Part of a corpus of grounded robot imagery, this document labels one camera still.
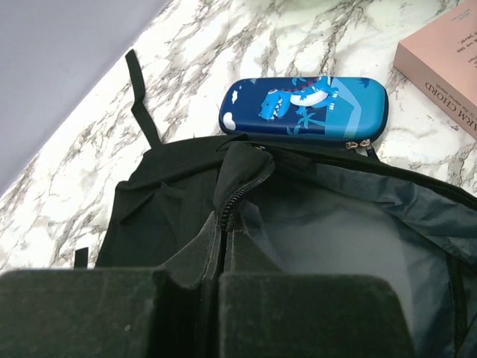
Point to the blue dinosaur pencil case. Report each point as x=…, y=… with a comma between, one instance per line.
x=348, y=112

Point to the white book pink flowers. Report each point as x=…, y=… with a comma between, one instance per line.
x=440, y=60

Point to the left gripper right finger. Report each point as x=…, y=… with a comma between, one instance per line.
x=265, y=312

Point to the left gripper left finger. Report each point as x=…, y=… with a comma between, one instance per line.
x=164, y=311

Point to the black backpack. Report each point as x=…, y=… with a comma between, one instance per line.
x=312, y=209

